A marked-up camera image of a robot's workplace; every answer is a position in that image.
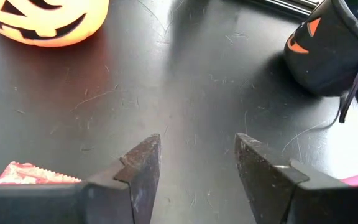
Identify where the black pumpkin face bucket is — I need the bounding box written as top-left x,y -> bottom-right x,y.
283,0 -> 358,124

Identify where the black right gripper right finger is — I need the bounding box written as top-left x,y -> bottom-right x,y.
234,133 -> 358,224

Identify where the red Skittles candy pack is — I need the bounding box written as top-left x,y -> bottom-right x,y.
0,161 -> 82,186

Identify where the orange pumpkin face bucket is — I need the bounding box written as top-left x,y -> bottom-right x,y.
0,0 -> 110,48

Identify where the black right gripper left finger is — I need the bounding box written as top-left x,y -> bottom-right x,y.
0,133 -> 162,224

